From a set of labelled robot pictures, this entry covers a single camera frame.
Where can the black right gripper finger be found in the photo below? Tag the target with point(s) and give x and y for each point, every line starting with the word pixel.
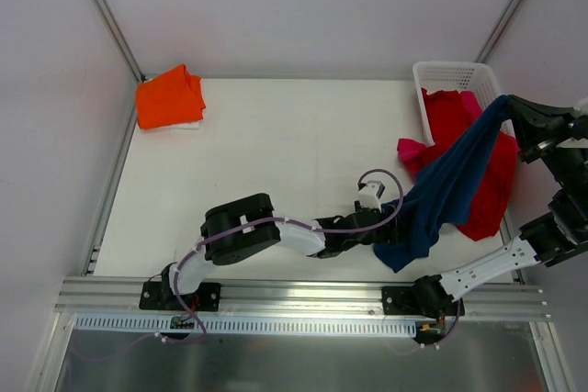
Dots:
pixel 528 128
pixel 522 109

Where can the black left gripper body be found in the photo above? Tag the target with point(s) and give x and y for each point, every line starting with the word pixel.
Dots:
pixel 386 225

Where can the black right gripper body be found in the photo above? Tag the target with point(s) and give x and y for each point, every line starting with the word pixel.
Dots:
pixel 547 130

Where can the navy blue printed t-shirt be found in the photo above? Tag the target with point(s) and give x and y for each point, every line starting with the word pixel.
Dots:
pixel 444 189

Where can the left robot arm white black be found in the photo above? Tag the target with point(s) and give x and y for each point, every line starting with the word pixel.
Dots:
pixel 238 230

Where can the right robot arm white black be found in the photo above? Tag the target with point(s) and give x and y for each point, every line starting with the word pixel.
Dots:
pixel 553 238

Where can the white plastic basket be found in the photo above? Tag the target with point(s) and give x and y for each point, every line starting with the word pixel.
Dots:
pixel 433 76

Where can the red t-shirt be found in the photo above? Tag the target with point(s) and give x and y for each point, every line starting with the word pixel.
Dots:
pixel 490 202

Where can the folded orange t-shirt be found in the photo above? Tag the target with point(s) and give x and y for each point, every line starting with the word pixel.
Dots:
pixel 170 99

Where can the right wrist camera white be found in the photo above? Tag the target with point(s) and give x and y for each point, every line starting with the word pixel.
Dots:
pixel 582 106

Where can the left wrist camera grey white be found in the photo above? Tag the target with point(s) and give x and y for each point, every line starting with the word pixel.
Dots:
pixel 369 194

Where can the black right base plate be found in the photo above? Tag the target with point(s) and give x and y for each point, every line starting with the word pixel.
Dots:
pixel 397 300

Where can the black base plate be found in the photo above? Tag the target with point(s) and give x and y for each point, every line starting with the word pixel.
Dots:
pixel 397 300
pixel 204 294

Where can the right aluminium frame post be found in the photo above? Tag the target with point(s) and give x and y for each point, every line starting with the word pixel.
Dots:
pixel 498 30

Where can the aluminium frame post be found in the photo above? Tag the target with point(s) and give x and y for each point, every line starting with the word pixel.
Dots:
pixel 114 30
pixel 498 30

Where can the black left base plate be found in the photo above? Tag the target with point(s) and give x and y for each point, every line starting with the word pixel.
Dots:
pixel 204 294

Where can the white slotted cable duct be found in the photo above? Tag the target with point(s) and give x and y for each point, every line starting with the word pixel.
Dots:
pixel 242 325

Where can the aluminium mounting rail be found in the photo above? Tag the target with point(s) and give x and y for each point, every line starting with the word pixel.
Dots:
pixel 299 299

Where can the left aluminium frame post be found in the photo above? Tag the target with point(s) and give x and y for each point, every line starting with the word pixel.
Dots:
pixel 114 30

